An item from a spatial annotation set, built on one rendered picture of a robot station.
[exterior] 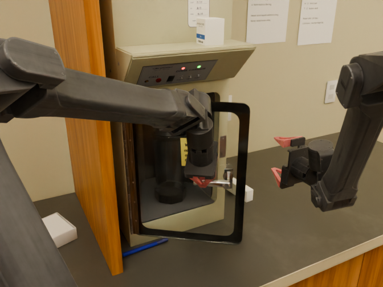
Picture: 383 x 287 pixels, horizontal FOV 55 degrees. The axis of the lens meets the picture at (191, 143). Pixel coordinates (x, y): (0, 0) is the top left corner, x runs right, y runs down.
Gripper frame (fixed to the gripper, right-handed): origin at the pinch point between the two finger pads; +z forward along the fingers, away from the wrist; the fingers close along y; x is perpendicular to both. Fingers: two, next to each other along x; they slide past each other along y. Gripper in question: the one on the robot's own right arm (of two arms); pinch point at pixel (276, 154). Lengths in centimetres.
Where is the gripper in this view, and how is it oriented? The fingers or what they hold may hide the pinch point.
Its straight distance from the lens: 107.4
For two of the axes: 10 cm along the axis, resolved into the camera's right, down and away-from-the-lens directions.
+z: -4.6, -3.4, 8.2
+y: 0.0, -9.2, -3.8
